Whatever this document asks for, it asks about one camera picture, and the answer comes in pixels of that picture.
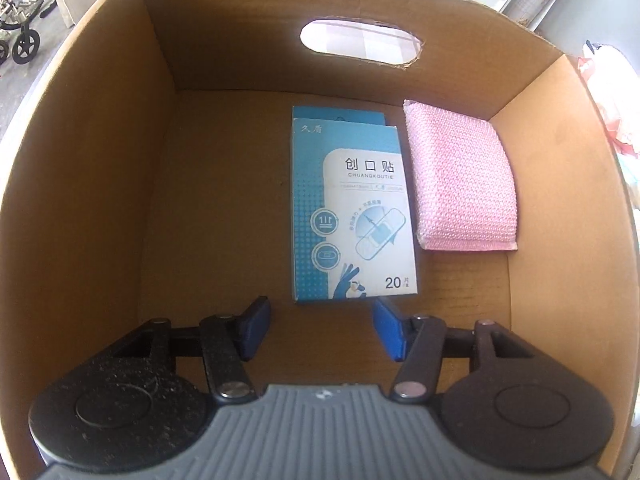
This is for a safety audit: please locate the wheelchair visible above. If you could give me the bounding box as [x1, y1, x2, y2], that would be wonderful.
[1, 0, 56, 65]

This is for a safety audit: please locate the red wet wipes pack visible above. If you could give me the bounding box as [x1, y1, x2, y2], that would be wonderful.
[577, 40, 639, 157]

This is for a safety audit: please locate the brown cardboard box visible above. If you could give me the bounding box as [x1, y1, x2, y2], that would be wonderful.
[1, 0, 639, 479]

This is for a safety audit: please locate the blue bandage box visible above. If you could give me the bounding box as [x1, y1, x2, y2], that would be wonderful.
[291, 106, 419, 302]

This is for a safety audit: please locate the pink scrubbing sponge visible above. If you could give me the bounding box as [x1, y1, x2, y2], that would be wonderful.
[404, 100, 518, 252]

